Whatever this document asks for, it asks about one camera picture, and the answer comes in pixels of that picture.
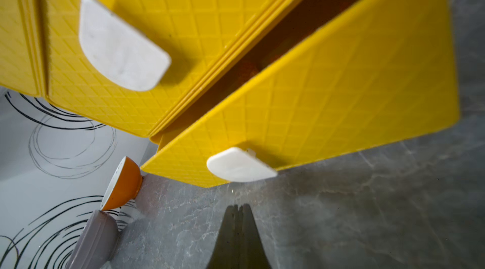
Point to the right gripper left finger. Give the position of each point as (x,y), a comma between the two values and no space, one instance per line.
(226,250)

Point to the yellow drawer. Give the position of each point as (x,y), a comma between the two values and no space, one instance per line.
(202,37)
(380,72)

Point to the yellow bottom drawer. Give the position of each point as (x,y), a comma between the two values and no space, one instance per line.
(380,72)

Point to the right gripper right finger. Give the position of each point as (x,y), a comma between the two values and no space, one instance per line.
(252,253)

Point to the white orange bowl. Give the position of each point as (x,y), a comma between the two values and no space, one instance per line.
(124,185)

